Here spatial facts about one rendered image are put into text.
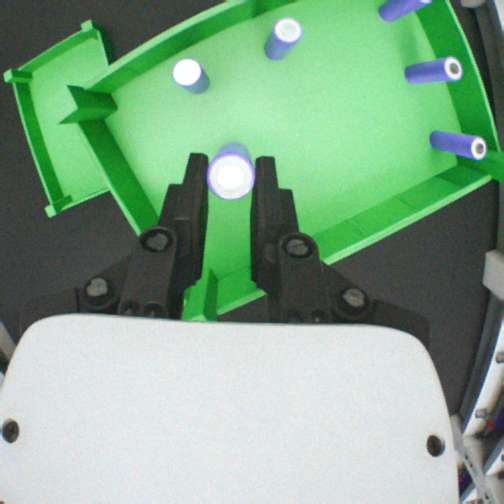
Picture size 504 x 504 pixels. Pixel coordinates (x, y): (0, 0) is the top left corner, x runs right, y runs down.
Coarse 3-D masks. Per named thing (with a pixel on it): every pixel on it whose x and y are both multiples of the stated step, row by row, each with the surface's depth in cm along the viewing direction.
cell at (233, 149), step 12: (228, 144) 15; (240, 144) 16; (216, 156) 12; (228, 156) 12; (240, 156) 11; (216, 168) 12; (228, 168) 11; (240, 168) 12; (252, 168) 12; (216, 180) 12; (228, 180) 12; (240, 180) 12; (252, 180) 12; (216, 192) 12; (228, 192) 12; (240, 192) 12
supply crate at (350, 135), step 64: (256, 0) 17; (320, 0) 21; (384, 0) 20; (128, 64) 18; (256, 64) 23; (320, 64) 23; (384, 64) 23; (128, 128) 24; (192, 128) 25; (256, 128) 25; (320, 128) 25; (384, 128) 25; (448, 128) 25; (128, 192) 23; (320, 192) 27; (384, 192) 27; (448, 192) 23; (320, 256) 25; (192, 320) 22
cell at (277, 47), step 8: (280, 24) 16; (288, 24) 16; (296, 24) 16; (272, 32) 17; (280, 32) 17; (288, 32) 16; (296, 32) 17; (272, 40) 18; (280, 40) 17; (288, 40) 17; (296, 40) 17; (272, 48) 19; (280, 48) 18; (288, 48) 18; (272, 56) 21; (280, 56) 21
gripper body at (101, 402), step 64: (64, 320) 6; (128, 320) 6; (64, 384) 5; (128, 384) 5; (192, 384) 5; (256, 384) 5; (320, 384) 6; (384, 384) 6; (0, 448) 4; (64, 448) 4; (128, 448) 4; (192, 448) 4; (256, 448) 5; (320, 448) 5; (384, 448) 5; (448, 448) 5
